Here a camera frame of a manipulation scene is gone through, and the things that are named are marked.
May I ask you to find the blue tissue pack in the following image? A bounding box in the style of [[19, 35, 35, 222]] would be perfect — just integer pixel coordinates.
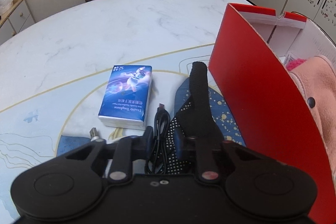
[[98, 65, 153, 130]]

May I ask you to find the pink strawberry plush ball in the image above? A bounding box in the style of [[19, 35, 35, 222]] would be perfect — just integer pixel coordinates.
[[285, 59, 306, 71]]

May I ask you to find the blue illustrated table mat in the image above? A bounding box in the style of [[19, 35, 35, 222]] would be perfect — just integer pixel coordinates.
[[0, 43, 247, 214]]

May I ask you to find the red white storage box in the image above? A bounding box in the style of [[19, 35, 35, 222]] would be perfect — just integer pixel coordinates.
[[209, 3, 335, 223]]

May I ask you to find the black usb cable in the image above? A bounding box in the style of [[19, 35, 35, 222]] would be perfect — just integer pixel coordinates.
[[143, 102, 172, 175]]

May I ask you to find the low wooden sideboard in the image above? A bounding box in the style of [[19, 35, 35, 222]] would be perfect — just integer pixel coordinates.
[[0, 0, 36, 44]]

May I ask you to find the pink fleece hat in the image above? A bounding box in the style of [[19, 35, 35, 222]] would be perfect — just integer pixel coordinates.
[[288, 54, 336, 169]]

